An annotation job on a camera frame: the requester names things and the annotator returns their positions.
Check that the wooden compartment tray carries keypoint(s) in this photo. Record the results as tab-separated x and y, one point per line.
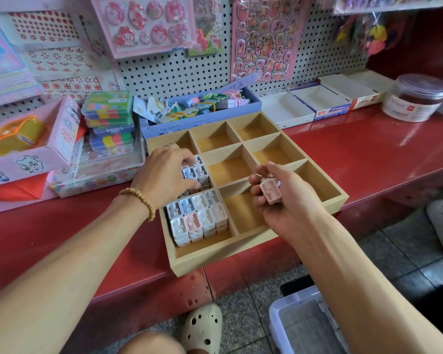
243	210

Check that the clear bag of colourful toys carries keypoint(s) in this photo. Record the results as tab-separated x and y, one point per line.
365	34

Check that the round clear plastic jar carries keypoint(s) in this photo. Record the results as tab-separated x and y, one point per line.
413	103

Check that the white pegboard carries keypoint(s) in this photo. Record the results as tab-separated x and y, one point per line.
170	70

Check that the pink sticker pack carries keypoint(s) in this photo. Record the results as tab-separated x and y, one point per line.
140	25
269	37

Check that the red folded cloth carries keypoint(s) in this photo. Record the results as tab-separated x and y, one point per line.
22	189

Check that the pink tray of trinkets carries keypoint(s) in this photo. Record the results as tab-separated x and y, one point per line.
44	155

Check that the stack of colourful packs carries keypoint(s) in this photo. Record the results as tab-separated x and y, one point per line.
108	114

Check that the person's right hand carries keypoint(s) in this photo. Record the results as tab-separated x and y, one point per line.
295	206

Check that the yellow orange toy box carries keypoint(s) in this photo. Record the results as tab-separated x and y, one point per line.
15	135

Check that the red display counter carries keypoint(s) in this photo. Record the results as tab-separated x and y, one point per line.
384	151

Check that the person's left hand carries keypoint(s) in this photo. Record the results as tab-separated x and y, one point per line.
162	177

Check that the red patterned sticker sheet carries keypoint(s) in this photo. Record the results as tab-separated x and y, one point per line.
63	62

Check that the person's left cream clog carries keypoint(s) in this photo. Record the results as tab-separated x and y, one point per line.
201	329

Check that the white tray box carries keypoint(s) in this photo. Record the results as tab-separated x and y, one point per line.
284	110
358	86
321	101

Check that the person's left forearm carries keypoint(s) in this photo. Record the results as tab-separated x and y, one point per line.
52	284

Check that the pastel cartoon sticker pack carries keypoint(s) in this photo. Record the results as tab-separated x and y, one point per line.
7	62

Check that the person's left leg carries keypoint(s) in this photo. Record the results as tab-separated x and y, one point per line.
151	344

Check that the clear plastic storage bin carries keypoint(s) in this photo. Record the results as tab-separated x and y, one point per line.
284	328

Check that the blue box of trinkets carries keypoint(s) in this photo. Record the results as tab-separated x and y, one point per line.
192	123

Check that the person's right forearm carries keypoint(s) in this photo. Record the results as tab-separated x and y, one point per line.
369	291

